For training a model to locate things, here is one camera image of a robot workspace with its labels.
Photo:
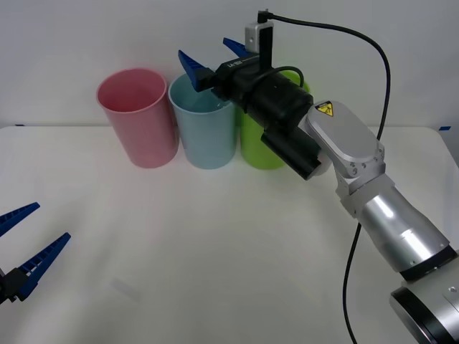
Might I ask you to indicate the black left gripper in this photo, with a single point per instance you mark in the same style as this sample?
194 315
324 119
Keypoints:
3 286

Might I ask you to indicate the pale blue plastic bin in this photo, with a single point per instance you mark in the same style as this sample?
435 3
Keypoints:
208 139

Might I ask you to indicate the green plastic bin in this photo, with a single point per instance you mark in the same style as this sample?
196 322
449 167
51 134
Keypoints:
252 143

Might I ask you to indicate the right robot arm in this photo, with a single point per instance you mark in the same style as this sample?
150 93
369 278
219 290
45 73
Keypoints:
344 134

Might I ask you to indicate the pale grey right wrist camera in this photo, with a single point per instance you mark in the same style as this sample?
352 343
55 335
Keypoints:
251 37

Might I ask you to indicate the pink plastic bin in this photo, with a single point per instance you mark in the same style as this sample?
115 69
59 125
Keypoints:
143 136

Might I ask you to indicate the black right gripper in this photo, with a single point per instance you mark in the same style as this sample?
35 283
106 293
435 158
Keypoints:
235 80

